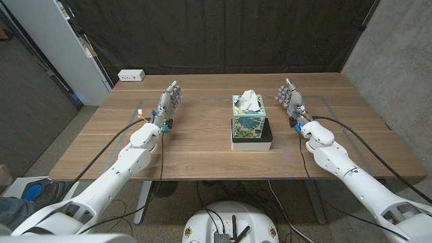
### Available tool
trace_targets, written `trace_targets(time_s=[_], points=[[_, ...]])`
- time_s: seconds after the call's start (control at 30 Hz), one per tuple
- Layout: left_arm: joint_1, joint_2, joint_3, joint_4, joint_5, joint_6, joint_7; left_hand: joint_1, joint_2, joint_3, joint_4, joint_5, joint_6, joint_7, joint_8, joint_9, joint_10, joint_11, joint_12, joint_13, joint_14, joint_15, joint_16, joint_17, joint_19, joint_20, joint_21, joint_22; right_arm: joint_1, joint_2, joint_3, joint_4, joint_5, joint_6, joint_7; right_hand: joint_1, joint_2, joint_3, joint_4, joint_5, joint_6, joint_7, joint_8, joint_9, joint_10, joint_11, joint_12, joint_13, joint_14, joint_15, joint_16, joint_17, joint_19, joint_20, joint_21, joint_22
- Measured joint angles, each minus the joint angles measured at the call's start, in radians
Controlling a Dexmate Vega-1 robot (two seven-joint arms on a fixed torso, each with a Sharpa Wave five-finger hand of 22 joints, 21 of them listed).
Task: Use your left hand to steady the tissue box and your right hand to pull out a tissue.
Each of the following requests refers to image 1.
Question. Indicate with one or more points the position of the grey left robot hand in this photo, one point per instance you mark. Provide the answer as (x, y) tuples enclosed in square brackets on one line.
[(165, 104)]

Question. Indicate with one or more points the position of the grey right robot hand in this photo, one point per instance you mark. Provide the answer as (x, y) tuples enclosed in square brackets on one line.
[(295, 101)]

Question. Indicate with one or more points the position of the white tissue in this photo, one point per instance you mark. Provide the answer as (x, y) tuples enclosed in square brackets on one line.
[(249, 99)]

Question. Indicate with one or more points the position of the teal floral tissue box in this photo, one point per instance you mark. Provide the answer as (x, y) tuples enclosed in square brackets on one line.
[(248, 125)]

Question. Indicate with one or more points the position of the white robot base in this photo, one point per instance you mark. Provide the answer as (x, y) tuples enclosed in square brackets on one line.
[(202, 226)]

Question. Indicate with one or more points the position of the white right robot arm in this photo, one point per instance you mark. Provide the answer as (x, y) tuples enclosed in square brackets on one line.
[(337, 158)]

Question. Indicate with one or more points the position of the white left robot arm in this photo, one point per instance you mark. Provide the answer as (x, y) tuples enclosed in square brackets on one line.
[(131, 162)]

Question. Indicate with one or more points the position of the black foam block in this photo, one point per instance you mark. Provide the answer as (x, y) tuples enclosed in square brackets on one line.
[(268, 133)]

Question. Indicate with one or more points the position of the white power strip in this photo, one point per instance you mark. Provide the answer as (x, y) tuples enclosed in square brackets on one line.
[(131, 75)]

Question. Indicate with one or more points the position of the black round disc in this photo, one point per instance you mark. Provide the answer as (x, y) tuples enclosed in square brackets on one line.
[(165, 189)]

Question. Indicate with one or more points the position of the black backdrop curtain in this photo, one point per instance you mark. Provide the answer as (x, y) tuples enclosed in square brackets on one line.
[(219, 33)]

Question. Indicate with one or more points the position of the grey table leg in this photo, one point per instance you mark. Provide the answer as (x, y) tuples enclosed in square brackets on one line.
[(141, 202), (315, 202)]

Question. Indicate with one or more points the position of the white cabinet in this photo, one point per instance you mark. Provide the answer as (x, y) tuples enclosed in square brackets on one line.
[(60, 50)]

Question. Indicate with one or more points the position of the black leather shoe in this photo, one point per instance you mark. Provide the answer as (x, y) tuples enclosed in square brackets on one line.
[(50, 192)]

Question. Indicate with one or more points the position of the blue foot pedal unit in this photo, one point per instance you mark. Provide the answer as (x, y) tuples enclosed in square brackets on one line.
[(32, 193)]

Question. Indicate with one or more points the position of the white floor platform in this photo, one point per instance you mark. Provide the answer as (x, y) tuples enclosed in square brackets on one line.
[(17, 184)]

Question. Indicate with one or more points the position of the blue jeans leg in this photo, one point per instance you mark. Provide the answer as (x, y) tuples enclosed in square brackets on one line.
[(13, 212)]

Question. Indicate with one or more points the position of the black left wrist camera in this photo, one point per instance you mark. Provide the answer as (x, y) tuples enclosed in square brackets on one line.
[(169, 123)]

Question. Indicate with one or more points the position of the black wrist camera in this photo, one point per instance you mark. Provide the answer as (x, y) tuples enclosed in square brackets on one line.
[(293, 122), (169, 123)]

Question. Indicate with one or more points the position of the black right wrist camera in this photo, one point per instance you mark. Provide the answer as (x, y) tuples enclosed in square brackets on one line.
[(293, 122)]

